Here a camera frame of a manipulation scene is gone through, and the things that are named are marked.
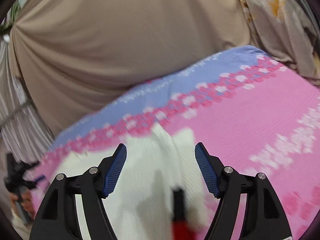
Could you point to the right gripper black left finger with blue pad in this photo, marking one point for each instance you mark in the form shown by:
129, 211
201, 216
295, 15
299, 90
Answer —
57, 216

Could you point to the white red black knit sweater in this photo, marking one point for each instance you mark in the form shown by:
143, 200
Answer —
140, 207

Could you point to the person's left hand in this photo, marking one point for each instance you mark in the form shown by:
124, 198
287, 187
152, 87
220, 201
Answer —
26, 203

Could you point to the white sheer curtain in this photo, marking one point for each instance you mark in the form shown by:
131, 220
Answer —
22, 129

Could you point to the pink purple floral bedsheet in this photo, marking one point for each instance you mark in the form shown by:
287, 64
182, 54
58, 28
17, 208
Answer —
249, 110

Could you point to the beige curtain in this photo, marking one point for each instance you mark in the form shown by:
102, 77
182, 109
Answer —
76, 56

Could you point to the floral cream curtain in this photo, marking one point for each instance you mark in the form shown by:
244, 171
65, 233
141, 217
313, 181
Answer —
283, 30

